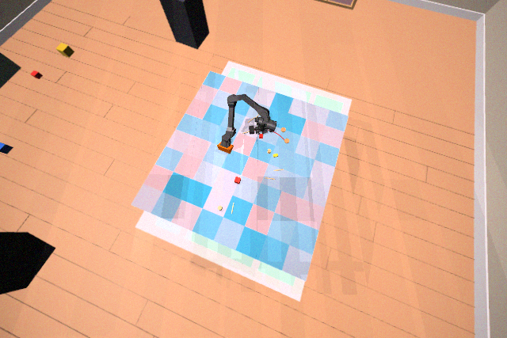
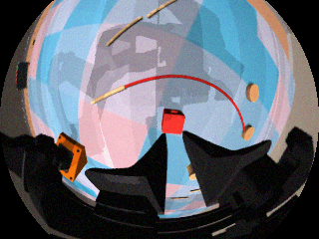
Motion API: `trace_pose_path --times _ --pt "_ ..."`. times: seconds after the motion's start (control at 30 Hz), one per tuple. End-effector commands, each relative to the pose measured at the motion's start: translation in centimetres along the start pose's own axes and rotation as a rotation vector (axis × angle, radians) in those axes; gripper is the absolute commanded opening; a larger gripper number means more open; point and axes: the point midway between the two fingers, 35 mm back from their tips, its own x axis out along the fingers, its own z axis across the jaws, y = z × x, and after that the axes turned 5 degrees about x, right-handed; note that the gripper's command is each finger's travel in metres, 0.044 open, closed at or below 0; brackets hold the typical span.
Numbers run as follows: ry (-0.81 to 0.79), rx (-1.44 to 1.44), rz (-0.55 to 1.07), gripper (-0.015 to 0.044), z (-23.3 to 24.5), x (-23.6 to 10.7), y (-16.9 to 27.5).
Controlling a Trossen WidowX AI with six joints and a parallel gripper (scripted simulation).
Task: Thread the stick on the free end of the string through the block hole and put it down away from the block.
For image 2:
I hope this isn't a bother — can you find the red string with tan wooden stick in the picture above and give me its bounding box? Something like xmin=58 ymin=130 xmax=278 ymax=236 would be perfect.
xmin=91 ymin=75 xmax=246 ymax=131

